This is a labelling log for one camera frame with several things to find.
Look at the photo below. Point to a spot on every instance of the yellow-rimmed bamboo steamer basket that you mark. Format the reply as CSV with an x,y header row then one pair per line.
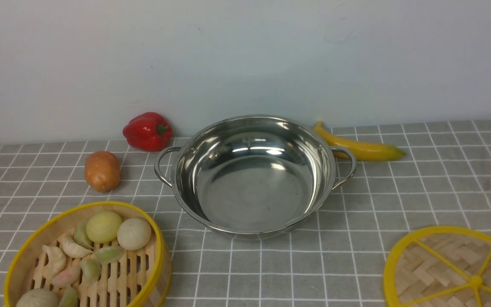
x,y
140,278

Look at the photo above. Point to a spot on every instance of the yellow woven bamboo steamer lid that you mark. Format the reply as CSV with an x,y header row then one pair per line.
x,y
439,266

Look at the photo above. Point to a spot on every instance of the stainless steel pot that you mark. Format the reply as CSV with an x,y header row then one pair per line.
x,y
254,177

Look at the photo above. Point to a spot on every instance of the red bell pepper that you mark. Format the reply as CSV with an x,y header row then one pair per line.
x,y
148,132

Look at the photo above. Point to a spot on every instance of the yellow banana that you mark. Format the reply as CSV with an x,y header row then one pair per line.
x,y
363,151

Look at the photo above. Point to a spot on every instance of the cream round bun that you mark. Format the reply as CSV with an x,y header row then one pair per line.
x,y
134,234

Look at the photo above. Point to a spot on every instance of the brown potato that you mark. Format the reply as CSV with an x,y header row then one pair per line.
x,y
102,171

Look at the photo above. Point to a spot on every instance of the yellow-green round bun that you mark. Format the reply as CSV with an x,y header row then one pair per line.
x,y
103,226

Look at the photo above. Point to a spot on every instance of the pale green dumpling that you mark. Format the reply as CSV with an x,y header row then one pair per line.
x,y
108,254

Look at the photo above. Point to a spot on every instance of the light green dumpling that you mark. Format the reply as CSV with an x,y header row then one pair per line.
x,y
91,270

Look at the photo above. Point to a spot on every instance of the pink-green dumpling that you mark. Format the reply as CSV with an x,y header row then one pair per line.
x,y
66,277

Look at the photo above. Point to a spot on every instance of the grey checkered tablecloth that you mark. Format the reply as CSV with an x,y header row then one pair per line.
x,y
334,259

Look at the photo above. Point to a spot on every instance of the white curved dumpling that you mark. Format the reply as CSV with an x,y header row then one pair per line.
x,y
56,260

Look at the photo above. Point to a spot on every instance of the green edge dumpling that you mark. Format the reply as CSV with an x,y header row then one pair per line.
x,y
69,298

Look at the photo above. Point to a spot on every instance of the beige round bun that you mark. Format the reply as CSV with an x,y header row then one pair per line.
x,y
39,297

